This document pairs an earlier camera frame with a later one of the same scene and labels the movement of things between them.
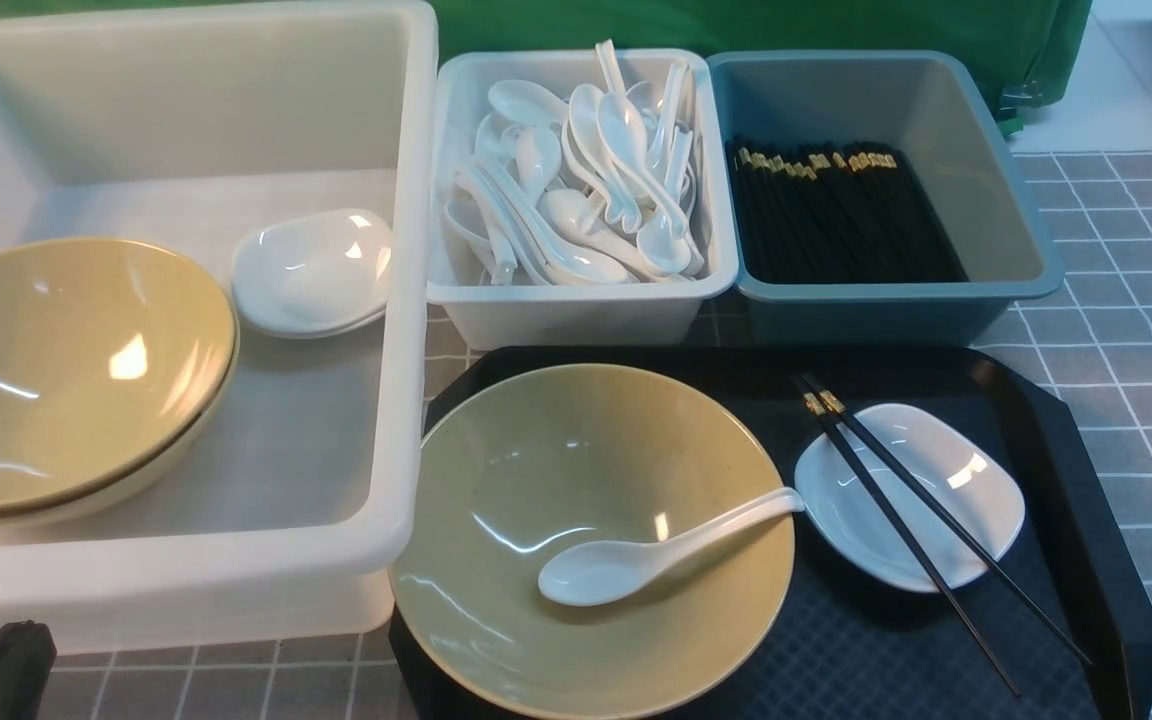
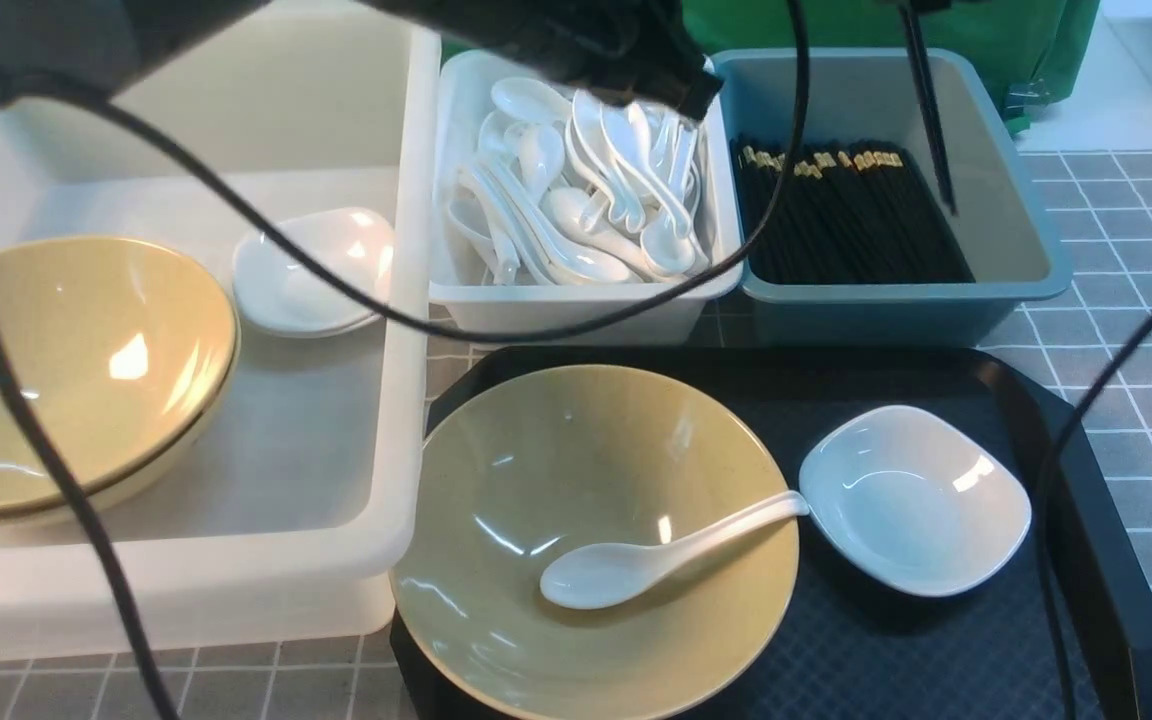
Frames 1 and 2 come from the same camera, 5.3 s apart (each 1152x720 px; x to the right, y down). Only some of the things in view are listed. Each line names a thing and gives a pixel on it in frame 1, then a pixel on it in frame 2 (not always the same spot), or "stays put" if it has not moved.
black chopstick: x=814 y=408 to x=905 y=12
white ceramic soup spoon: x=589 y=573 stays put
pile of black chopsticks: x=836 y=212 stays put
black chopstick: x=834 y=404 to x=934 y=112
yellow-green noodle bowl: x=552 y=461 stays put
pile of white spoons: x=600 y=189 stays put
